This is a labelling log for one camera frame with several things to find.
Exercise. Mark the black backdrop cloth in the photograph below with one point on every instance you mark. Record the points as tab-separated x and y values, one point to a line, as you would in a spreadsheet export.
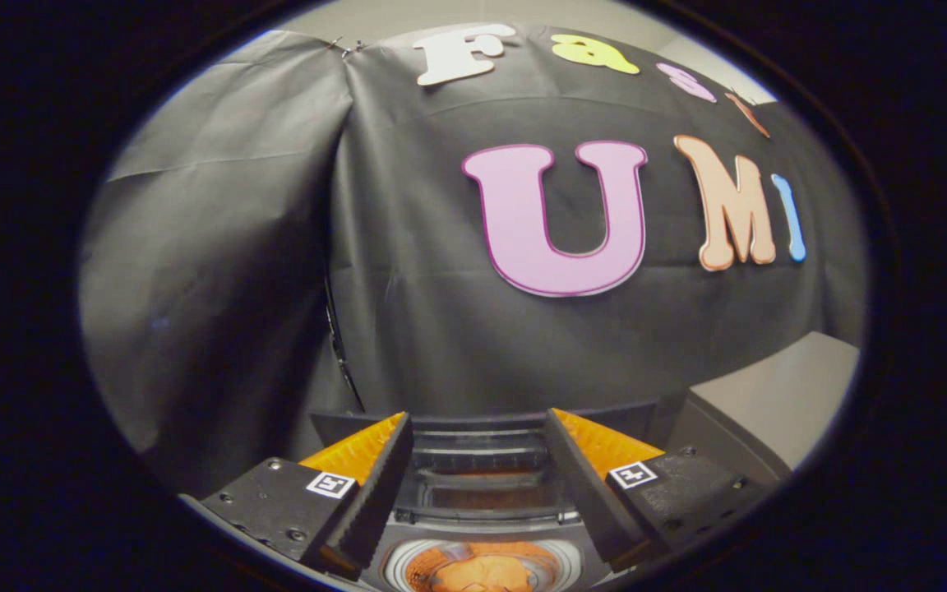
235	288

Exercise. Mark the orange yellow shirt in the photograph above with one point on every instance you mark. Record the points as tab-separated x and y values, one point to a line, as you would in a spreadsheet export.
482	571

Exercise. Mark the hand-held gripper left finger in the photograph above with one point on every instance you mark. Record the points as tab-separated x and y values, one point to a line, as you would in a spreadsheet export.
375	493

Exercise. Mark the beige cabinet with dark top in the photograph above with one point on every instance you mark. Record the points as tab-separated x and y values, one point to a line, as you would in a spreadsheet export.
769	395

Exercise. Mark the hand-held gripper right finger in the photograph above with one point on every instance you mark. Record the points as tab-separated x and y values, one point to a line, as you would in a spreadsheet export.
584	493

